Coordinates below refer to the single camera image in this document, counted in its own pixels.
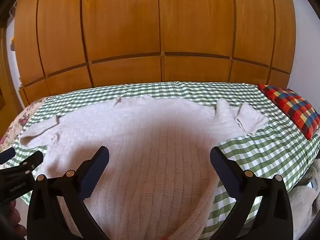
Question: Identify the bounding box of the green checkered bed sheet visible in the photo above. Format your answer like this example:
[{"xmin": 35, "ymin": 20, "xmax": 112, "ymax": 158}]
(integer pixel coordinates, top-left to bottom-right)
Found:
[{"xmin": 5, "ymin": 81, "xmax": 320, "ymax": 233}]

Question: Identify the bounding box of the white fluffy cloth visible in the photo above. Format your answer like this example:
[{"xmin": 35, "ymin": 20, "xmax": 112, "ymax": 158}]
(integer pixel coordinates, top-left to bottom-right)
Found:
[{"xmin": 287, "ymin": 160, "xmax": 320, "ymax": 239}]

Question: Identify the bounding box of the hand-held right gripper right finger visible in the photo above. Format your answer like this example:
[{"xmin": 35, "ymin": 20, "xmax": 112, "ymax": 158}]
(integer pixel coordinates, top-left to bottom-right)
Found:
[{"xmin": 210, "ymin": 145, "xmax": 294, "ymax": 240}]

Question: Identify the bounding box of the floral bedspread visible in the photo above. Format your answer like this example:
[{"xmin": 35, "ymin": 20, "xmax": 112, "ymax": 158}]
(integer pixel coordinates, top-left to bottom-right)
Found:
[{"xmin": 0, "ymin": 97, "xmax": 48, "ymax": 153}]

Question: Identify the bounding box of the plaid pillow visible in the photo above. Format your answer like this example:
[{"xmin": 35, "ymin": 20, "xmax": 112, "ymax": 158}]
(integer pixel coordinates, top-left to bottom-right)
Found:
[{"xmin": 258, "ymin": 84, "xmax": 320, "ymax": 141}]

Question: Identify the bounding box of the wooden wardrobe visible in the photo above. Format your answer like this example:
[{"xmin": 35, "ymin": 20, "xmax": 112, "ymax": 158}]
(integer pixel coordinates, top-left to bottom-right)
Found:
[{"xmin": 14, "ymin": 0, "xmax": 298, "ymax": 105}]

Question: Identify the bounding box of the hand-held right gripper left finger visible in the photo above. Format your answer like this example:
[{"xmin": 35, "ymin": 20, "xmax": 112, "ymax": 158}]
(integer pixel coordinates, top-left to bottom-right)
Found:
[{"xmin": 26, "ymin": 145, "xmax": 110, "ymax": 240}]

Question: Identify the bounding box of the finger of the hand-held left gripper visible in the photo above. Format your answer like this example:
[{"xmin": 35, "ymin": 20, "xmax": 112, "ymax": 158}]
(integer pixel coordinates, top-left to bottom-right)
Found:
[
  {"xmin": 14, "ymin": 151, "xmax": 45, "ymax": 174},
  {"xmin": 0, "ymin": 147, "xmax": 16, "ymax": 163}
]

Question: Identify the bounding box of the person's left hand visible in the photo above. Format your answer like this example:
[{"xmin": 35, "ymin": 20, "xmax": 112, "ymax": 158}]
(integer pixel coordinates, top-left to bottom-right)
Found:
[{"xmin": 0, "ymin": 199, "xmax": 27, "ymax": 240}]

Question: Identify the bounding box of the white knitted sweater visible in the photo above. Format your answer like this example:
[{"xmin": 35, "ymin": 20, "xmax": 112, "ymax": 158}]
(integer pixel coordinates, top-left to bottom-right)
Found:
[{"xmin": 19, "ymin": 94, "xmax": 269, "ymax": 240}]

